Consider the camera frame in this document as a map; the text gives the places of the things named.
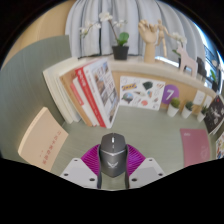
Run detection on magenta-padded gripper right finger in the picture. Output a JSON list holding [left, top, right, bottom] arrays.
[[124, 143, 167, 190]]

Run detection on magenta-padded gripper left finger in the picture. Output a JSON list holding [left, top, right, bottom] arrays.
[[59, 143, 102, 190]]

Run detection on dark grey computer mouse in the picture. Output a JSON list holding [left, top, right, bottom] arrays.
[[97, 132, 129, 179]]

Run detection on pink mouse pad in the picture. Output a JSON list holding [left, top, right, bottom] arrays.
[[179, 128, 212, 168]]

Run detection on beige thin book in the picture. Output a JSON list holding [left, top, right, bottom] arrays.
[[17, 106, 69, 173]]

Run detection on small succulent in white pot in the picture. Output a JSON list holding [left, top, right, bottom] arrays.
[[180, 100, 195, 120], [196, 105, 209, 123], [166, 97, 181, 118]]

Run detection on white book with red strip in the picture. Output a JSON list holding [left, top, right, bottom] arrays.
[[69, 78, 101, 128]]

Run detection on white sticker sheet card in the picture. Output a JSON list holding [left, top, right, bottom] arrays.
[[118, 75, 166, 111]]

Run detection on red cover book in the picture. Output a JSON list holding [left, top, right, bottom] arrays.
[[75, 66, 108, 129]]

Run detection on purple round number sign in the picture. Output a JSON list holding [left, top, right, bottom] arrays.
[[161, 84, 181, 105]]

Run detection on photo cover magazine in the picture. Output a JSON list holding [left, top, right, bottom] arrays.
[[82, 58, 120, 129]]

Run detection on tan cover book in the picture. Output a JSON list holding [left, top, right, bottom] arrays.
[[59, 68, 94, 127]]

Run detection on black cover book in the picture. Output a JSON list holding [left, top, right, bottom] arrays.
[[203, 94, 224, 135]]

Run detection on wooden desk back shelf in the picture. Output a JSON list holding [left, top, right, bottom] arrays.
[[106, 54, 221, 116]]

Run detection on green felt desk partition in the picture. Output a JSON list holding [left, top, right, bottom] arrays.
[[0, 35, 73, 159]]

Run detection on white orchid in black pot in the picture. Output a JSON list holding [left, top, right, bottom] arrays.
[[78, 11, 130, 61], [208, 59, 221, 93]]

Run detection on pink horse figure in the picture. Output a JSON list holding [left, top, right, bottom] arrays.
[[176, 45, 199, 78]]

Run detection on black horse figure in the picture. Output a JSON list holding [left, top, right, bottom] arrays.
[[196, 56, 208, 78]]

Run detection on light grey curtain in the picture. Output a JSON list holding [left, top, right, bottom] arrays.
[[64, 0, 206, 63]]

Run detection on wooden hand model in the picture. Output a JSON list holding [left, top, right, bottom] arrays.
[[137, 19, 159, 64]]

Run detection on wooden mannequin figure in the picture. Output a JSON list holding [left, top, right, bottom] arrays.
[[155, 18, 170, 58]]

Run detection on white wall socket plate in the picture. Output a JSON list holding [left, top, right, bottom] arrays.
[[193, 89, 207, 107]]

